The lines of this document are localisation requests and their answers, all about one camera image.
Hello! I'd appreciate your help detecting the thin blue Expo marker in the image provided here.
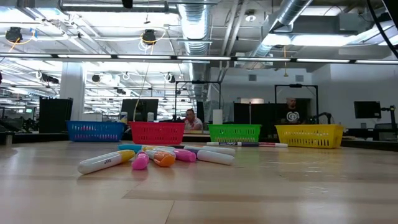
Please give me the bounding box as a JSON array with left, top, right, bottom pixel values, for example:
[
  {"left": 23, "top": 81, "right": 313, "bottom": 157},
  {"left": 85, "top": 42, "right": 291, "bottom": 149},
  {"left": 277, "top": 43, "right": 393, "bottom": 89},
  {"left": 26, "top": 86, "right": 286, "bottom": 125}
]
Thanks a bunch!
[{"left": 206, "top": 141, "right": 261, "bottom": 147}]

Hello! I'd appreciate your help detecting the thin red Expo marker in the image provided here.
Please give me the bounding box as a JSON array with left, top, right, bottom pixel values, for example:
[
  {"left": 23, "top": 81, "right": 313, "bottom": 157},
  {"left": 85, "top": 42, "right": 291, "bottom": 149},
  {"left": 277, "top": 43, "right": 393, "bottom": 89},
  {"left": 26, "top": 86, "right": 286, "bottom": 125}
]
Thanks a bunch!
[{"left": 257, "top": 142, "right": 289, "bottom": 148}]

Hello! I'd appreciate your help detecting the black monitor on arm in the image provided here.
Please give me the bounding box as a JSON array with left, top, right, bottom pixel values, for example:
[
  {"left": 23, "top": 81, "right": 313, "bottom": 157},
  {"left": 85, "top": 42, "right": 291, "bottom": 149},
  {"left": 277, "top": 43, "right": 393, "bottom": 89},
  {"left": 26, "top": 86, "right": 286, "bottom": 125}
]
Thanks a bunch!
[{"left": 353, "top": 101, "right": 382, "bottom": 119}]

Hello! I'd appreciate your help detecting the white column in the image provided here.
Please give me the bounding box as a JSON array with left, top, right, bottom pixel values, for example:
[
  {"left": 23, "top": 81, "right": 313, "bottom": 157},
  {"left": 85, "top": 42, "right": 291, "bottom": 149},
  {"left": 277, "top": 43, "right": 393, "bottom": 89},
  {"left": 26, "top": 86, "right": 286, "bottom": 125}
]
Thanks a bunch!
[{"left": 59, "top": 62, "right": 86, "bottom": 122}]

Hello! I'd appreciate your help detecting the black desk monitor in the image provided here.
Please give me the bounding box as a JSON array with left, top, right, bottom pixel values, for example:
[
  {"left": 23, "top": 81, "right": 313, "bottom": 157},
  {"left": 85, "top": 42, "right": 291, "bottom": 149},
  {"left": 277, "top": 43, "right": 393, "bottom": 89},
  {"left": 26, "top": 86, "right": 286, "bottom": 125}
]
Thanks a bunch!
[{"left": 120, "top": 98, "right": 160, "bottom": 123}]

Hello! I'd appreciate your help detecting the person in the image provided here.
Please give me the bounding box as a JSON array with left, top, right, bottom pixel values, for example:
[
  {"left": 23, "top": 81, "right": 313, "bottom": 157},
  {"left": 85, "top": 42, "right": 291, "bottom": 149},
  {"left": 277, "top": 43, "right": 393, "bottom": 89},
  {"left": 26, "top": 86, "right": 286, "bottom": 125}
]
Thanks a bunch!
[
  {"left": 183, "top": 108, "right": 205, "bottom": 131},
  {"left": 281, "top": 97, "right": 304, "bottom": 125}
]

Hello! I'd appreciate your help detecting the black cabinet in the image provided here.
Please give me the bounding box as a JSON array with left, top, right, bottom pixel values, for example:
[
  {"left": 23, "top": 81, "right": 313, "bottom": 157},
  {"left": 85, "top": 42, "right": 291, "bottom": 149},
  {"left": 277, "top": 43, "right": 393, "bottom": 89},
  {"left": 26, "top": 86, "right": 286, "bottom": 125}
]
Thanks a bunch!
[{"left": 39, "top": 97, "right": 74, "bottom": 134}]

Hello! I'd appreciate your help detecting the blue plastic basket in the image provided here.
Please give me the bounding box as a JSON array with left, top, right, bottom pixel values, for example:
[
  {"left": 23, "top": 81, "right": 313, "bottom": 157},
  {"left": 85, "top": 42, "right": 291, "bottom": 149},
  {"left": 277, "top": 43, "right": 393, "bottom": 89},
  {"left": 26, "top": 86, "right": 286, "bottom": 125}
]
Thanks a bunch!
[{"left": 66, "top": 120, "right": 126, "bottom": 143}]

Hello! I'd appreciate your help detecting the red plastic basket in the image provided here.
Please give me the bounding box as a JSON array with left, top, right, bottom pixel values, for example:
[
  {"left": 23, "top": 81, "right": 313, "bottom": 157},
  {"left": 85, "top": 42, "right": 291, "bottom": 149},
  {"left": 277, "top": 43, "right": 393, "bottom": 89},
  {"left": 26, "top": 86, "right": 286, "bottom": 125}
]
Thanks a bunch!
[{"left": 129, "top": 121, "right": 186, "bottom": 146}]

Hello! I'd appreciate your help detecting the thin marker light blue cap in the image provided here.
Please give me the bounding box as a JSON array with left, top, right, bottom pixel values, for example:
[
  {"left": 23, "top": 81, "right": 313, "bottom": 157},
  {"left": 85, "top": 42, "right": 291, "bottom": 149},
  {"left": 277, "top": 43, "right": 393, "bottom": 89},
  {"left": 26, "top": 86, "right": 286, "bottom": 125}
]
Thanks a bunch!
[{"left": 118, "top": 144, "right": 144, "bottom": 153}]

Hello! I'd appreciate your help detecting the mini marker yellow cap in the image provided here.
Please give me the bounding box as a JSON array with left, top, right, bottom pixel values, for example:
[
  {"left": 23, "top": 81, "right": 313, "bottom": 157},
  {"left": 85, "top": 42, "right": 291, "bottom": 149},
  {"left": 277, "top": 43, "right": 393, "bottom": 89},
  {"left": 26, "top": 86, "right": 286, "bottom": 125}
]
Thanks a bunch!
[
  {"left": 77, "top": 149, "right": 136, "bottom": 175},
  {"left": 141, "top": 145, "right": 175, "bottom": 152}
]

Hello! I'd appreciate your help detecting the mini marker pink cap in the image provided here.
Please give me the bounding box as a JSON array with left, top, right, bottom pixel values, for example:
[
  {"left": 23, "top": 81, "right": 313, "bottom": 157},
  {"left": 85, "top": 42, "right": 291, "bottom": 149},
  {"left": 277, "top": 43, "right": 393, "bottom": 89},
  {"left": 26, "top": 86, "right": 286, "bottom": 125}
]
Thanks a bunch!
[
  {"left": 131, "top": 151, "right": 150, "bottom": 170},
  {"left": 155, "top": 146, "right": 197, "bottom": 163}
]

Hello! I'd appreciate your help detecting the mini marker orange cap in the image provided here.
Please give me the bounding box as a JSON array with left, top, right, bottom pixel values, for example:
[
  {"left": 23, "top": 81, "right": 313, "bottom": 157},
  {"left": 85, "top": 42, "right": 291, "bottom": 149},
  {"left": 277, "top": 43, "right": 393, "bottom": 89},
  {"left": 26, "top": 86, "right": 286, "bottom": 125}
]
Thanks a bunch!
[{"left": 145, "top": 149, "right": 177, "bottom": 168}]

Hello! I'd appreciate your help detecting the green plastic basket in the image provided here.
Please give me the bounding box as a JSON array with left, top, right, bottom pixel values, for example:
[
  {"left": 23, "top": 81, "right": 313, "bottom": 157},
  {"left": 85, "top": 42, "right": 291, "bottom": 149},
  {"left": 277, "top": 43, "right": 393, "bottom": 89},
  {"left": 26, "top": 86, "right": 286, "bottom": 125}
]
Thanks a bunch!
[{"left": 207, "top": 124, "right": 262, "bottom": 143}]

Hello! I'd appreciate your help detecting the black partition panel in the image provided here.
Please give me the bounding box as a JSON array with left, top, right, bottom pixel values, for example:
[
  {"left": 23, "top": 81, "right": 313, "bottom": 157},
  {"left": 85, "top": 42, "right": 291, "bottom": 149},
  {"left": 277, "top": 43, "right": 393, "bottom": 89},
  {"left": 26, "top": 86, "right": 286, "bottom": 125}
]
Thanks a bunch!
[{"left": 233, "top": 102, "right": 312, "bottom": 138}]

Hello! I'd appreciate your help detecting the mini marker purple cap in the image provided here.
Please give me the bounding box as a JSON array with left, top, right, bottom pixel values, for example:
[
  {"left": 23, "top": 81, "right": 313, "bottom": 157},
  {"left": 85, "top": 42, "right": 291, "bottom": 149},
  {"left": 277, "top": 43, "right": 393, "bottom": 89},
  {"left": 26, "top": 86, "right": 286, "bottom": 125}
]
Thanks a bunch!
[{"left": 185, "top": 146, "right": 236, "bottom": 166}]

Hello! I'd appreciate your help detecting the yellow plastic basket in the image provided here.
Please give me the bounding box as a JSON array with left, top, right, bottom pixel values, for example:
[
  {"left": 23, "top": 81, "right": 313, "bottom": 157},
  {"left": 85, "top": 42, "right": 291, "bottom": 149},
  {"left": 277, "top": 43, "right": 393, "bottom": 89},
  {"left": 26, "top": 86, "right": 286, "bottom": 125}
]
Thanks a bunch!
[{"left": 275, "top": 124, "right": 345, "bottom": 149}]

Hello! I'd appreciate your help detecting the black camera yellow cable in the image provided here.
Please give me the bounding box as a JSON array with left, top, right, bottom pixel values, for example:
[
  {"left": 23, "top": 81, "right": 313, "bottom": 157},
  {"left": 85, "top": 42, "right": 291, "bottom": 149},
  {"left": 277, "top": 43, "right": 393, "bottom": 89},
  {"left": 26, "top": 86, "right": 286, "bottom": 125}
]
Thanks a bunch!
[{"left": 141, "top": 29, "right": 158, "bottom": 47}]

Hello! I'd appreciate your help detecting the ribbed silver air duct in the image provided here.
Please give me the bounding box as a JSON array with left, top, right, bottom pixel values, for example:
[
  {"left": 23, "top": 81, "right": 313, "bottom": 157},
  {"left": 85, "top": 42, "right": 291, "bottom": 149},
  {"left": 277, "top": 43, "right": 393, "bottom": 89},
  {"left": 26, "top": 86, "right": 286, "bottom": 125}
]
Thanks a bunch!
[{"left": 177, "top": 0, "right": 213, "bottom": 103}]

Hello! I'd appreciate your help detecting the yellow hanging cable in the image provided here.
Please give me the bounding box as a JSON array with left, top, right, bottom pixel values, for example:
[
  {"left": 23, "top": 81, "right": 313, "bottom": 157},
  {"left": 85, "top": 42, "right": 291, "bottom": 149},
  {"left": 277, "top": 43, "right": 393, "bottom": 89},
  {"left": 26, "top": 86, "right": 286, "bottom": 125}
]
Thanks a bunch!
[{"left": 132, "top": 43, "right": 154, "bottom": 122}]

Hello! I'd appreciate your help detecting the black camera orange cable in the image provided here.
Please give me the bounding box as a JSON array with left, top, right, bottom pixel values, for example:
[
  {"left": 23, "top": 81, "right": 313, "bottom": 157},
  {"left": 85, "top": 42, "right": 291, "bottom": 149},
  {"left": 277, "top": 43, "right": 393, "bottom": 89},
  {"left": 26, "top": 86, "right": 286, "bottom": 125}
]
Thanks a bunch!
[{"left": 4, "top": 26, "right": 24, "bottom": 44}]

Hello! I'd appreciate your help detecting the silver spiral air duct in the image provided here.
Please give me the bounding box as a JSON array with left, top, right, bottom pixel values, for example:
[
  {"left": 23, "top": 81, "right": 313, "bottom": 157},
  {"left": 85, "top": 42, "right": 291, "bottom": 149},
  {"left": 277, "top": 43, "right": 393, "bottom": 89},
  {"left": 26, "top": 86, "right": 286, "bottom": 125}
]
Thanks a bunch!
[{"left": 248, "top": 0, "right": 313, "bottom": 63}]

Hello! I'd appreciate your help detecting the grey rectangular duct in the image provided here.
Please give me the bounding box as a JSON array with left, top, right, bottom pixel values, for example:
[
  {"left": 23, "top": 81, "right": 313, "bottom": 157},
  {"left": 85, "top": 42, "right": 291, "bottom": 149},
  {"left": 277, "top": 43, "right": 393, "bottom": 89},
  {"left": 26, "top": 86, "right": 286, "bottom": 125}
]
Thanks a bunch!
[{"left": 338, "top": 12, "right": 374, "bottom": 32}]

